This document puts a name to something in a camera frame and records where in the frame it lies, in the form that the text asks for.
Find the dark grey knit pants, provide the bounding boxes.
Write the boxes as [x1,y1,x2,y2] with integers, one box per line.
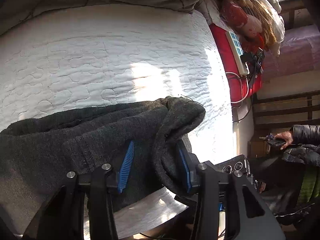
[1,96,206,234]

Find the red mattress sheet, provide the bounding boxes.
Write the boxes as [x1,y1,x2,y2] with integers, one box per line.
[209,23,247,102]

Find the plastic bag with clothes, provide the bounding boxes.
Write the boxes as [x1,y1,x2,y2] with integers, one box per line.
[220,0,285,56]

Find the person's hand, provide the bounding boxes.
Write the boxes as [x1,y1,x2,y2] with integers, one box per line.
[274,131,293,150]

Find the white power strip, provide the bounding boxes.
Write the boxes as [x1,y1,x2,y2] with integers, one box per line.
[225,31,249,76]

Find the black smartphone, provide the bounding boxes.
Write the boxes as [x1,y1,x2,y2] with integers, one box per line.
[267,139,286,148]

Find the white quilted bedspread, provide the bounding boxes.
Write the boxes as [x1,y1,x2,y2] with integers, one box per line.
[0,3,238,239]

